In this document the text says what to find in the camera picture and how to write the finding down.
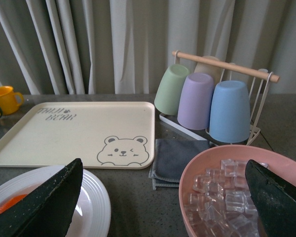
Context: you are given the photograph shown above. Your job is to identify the white ribbed deep plate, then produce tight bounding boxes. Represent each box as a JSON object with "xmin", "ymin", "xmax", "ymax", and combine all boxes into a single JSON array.
[{"xmin": 0, "ymin": 165, "xmax": 111, "ymax": 237}]

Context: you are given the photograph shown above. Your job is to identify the beige cup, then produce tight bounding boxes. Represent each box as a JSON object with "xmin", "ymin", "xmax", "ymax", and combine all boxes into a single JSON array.
[{"xmin": 194, "ymin": 62, "xmax": 223, "ymax": 85}]

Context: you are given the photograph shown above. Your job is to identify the white pleated curtain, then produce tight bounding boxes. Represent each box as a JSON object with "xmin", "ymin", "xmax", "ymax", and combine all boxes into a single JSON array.
[{"xmin": 0, "ymin": 0, "xmax": 296, "ymax": 95}]

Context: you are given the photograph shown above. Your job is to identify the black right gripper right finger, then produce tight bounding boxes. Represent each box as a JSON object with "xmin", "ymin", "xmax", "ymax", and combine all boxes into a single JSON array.
[{"xmin": 245, "ymin": 159, "xmax": 296, "ymax": 237}]

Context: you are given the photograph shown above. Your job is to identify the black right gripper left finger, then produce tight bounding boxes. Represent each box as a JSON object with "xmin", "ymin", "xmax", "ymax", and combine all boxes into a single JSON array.
[{"xmin": 0, "ymin": 158, "xmax": 83, "ymax": 237}]

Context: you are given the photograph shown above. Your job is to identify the white wire cup rack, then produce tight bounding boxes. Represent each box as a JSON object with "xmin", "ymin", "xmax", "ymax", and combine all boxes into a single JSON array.
[{"xmin": 159, "ymin": 50, "xmax": 280, "ymax": 146}]

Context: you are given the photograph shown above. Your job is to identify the light green cup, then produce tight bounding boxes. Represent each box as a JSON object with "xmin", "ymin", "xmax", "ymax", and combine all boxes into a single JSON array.
[{"xmin": 154, "ymin": 64, "xmax": 190, "ymax": 115}]

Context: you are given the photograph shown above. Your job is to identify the grey folded cloth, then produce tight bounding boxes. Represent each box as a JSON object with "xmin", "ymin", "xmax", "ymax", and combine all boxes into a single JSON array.
[{"xmin": 148, "ymin": 139, "xmax": 210, "ymax": 190}]

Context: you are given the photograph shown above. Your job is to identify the lavender cup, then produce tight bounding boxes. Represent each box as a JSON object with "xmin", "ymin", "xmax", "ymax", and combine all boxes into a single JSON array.
[{"xmin": 177, "ymin": 73, "xmax": 214, "ymax": 130}]

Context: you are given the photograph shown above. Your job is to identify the yellow mug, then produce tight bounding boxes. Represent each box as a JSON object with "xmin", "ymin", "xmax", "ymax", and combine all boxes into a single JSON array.
[{"xmin": 0, "ymin": 86, "xmax": 24, "ymax": 116}]

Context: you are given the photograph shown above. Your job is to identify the blue cup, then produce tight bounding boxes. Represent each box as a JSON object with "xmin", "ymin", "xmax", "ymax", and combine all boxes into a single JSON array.
[{"xmin": 209, "ymin": 80, "xmax": 250, "ymax": 143}]

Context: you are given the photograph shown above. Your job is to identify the clear fake ice cubes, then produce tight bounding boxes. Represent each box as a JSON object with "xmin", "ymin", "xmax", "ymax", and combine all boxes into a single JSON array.
[{"xmin": 184, "ymin": 159, "xmax": 259, "ymax": 237}]

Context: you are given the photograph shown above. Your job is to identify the pink bowl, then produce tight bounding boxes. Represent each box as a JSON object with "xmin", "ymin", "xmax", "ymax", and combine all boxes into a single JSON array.
[{"xmin": 179, "ymin": 145, "xmax": 296, "ymax": 237}]

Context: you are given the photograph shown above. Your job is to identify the cream bear serving tray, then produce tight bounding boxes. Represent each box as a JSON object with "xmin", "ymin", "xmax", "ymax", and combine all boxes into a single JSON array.
[{"xmin": 0, "ymin": 102, "xmax": 155, "ymax": 169}]

